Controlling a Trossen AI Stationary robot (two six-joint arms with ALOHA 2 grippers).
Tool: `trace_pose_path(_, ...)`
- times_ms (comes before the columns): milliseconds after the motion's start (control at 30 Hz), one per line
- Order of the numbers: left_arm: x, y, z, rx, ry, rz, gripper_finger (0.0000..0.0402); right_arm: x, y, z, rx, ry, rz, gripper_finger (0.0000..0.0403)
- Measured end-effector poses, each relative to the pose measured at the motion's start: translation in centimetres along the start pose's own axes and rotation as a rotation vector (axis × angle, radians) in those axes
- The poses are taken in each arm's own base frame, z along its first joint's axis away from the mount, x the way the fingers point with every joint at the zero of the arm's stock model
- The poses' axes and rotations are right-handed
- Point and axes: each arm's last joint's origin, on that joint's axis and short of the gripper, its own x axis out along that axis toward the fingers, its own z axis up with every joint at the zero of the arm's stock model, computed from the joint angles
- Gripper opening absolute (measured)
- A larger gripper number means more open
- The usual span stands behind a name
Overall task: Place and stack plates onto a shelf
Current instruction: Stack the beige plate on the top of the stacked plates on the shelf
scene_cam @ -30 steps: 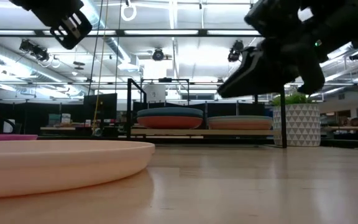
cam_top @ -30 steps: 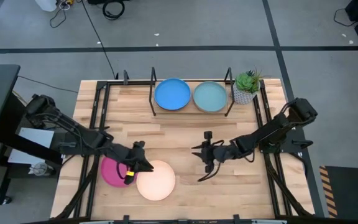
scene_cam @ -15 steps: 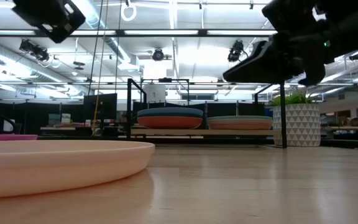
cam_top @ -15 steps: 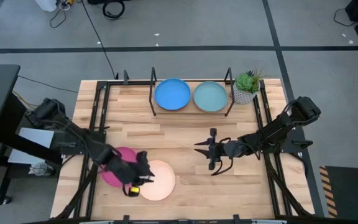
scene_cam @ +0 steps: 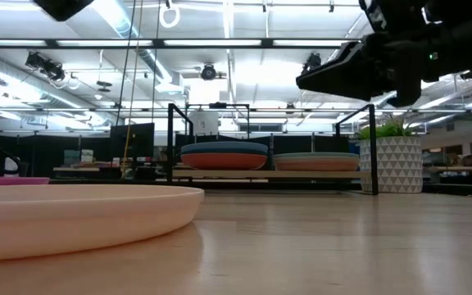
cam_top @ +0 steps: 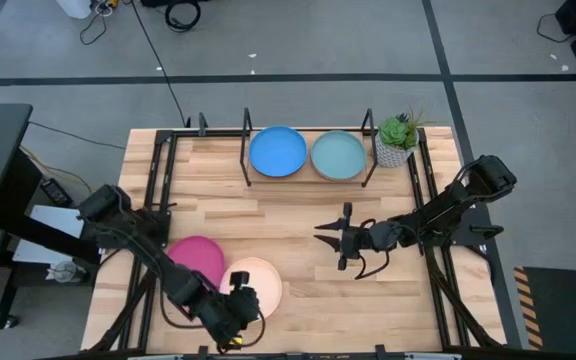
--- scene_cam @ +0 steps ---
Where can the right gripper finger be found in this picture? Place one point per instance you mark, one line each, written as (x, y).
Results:
(352, 53)
(338, 80)

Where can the terracotta plate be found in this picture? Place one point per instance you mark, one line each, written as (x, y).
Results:
(316, 166)

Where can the light blue plate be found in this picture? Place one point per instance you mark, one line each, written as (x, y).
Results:
(223, 145)

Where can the orange plate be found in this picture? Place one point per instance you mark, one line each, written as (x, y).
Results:
(223, 162)

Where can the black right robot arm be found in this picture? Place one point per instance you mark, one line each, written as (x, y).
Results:
(465, 41)

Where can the green potted plant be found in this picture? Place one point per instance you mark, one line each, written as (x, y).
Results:
(387, 131)

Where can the white triangle-patterned plant pot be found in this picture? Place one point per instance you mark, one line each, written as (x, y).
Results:
(396, 164)

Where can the wooden workbench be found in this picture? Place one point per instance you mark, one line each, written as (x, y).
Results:
(76, 169)
(465, 168)

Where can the white box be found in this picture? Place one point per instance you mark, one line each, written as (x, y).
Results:
(203, 123)

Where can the black monitor panel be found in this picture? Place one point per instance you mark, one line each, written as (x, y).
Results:
(133, 139)

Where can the peach plate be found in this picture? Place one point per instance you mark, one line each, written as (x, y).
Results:
(76, 221)

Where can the white cylinder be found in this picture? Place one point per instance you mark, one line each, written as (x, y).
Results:
(12, 168)

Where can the pink plate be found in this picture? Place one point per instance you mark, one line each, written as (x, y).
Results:
(6, 181)

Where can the black hanging ceiling camera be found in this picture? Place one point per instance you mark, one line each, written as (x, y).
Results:
(311, 63)

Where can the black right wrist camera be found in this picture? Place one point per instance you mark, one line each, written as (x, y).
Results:
(396, 16)

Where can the black frame crossbar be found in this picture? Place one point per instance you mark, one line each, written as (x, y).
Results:
(219, 43)

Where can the round black ceiling camera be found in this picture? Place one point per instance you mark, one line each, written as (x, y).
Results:
(209, 72)

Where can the black ceiling camera cluster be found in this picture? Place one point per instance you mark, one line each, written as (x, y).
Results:
(47, 67)

